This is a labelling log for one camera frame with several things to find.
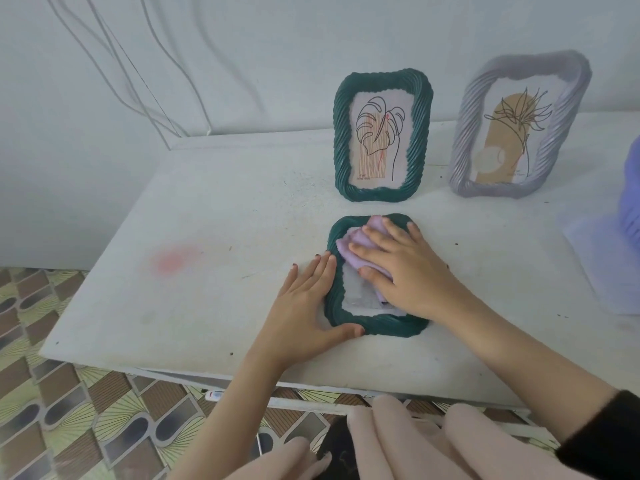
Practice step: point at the purple plastic basket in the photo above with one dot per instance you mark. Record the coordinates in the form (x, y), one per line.
(631, 194)

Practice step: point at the purple cleaning cloth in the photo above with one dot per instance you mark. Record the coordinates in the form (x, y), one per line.
(357, 242)

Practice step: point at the person's left forearm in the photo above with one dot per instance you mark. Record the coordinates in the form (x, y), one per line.
(225, 424)

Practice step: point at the person's left hand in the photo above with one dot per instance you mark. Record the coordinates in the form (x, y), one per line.
(295, 329)

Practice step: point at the person's right forearm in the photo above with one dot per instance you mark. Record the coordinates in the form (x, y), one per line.
(530, 364)

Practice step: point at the person's right hand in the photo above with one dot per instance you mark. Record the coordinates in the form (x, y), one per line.
(420, 279)

